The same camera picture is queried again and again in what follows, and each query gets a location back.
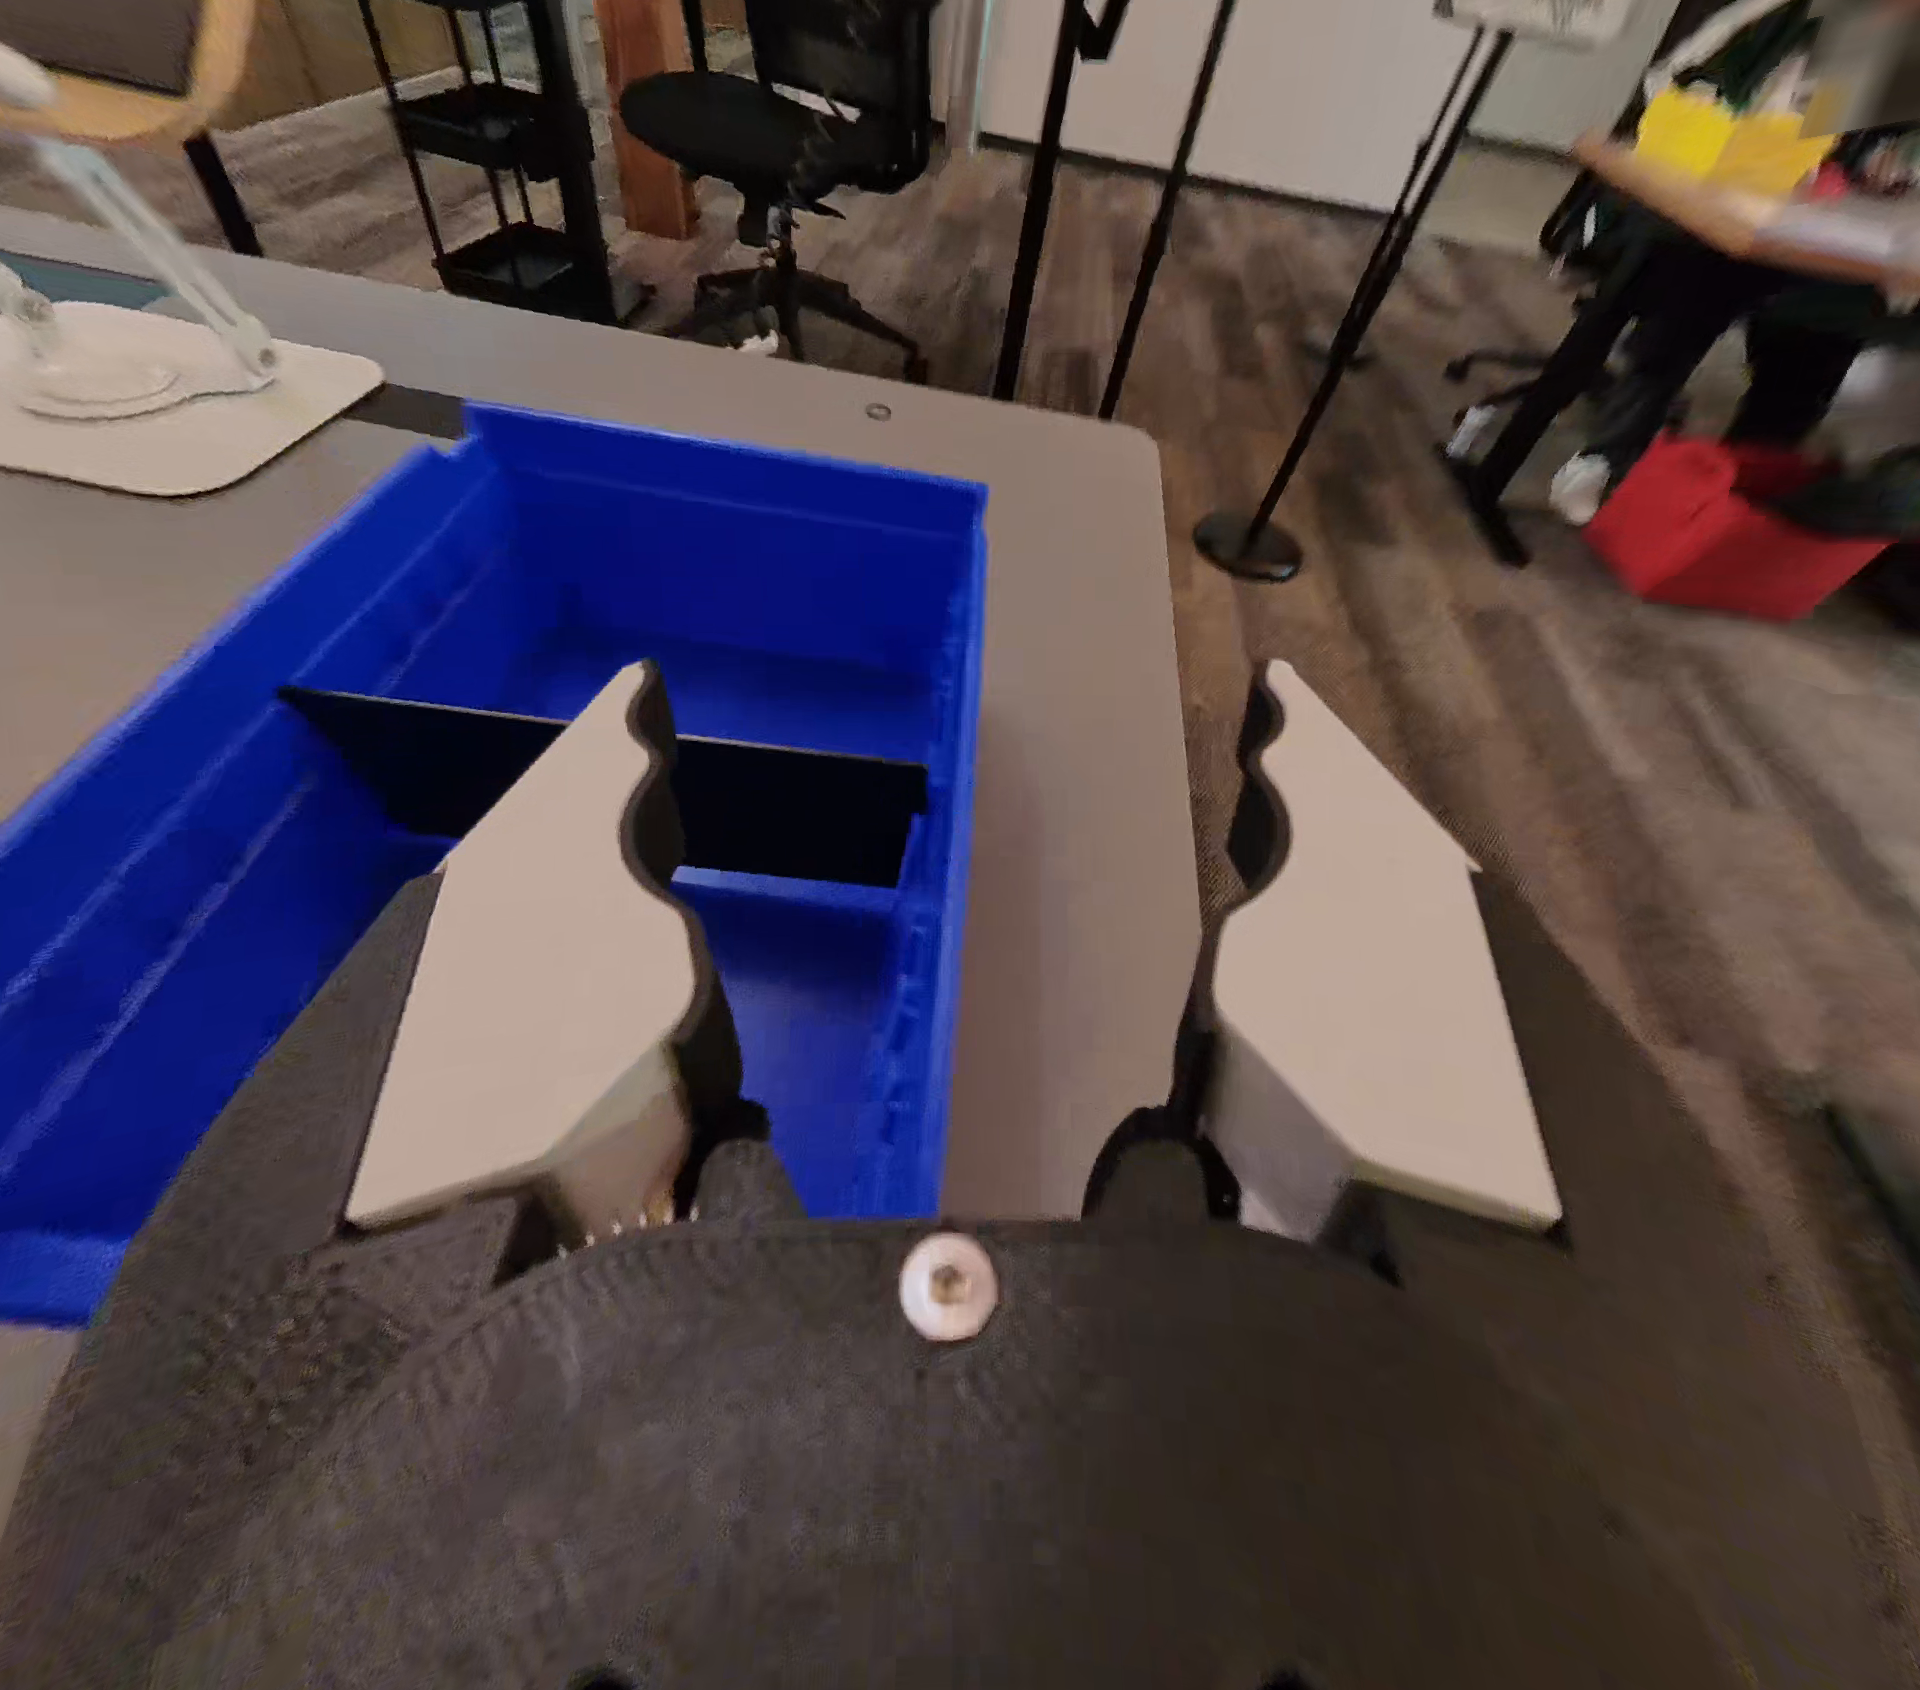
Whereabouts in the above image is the black coat stand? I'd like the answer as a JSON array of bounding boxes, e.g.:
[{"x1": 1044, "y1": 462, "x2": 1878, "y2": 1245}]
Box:
[{"x1": 986, "y1": 0, "x2": 1190, "y2": 406}]

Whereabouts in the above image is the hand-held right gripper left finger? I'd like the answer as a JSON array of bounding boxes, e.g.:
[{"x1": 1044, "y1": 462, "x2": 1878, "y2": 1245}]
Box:
[{"x1": 341, "y1": 659, "x2": 769, "y2": 1240}]

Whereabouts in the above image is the red box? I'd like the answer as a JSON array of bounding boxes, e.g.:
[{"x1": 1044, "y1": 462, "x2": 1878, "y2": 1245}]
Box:
[{"x1": 1582, "y1": 430, "x2": 1895, "y2": 629}]

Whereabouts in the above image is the black office chair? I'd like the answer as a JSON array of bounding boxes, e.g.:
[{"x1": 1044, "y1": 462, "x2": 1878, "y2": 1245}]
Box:
[{"x1": 611, "y1": 0, "x2": 966, "y2": 384}]

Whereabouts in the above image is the black utility cart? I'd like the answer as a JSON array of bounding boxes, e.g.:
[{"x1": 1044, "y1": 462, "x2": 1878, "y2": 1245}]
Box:
[{"x1": 326, "y1": 0, "x2": 652, "y2": 332}]

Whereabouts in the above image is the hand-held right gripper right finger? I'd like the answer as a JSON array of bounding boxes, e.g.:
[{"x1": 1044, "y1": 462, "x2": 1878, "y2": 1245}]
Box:
[{"x1": 1173, "y1": 659, "x2": 1565, "y2": 1243}]

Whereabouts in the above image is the blue bin with black divider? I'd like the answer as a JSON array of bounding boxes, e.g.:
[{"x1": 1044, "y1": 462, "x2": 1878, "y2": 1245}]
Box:
[{"x1": 0, "y1": 401, "x2": 991, "y2": 1328}]

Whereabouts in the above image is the yellow object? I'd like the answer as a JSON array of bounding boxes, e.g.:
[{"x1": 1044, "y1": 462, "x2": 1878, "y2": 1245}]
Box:
[{"x1": 1634, "y1": 76, "x2": 1844, "y2": 202}]

